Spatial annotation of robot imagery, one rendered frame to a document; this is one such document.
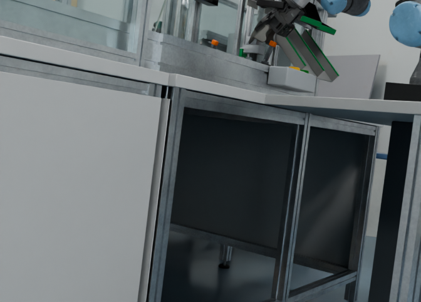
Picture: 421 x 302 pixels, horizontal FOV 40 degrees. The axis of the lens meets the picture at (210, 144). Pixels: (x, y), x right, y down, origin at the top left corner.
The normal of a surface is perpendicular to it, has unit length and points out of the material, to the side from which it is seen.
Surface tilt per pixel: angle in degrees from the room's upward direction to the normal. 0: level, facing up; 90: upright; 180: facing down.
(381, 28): 90
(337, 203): 90
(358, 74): 81
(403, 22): 99
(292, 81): 90
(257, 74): 90
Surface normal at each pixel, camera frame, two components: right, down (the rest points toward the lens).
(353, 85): -0.77, -0.23
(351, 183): -0.57, -0.04
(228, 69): 0.81, 0.12
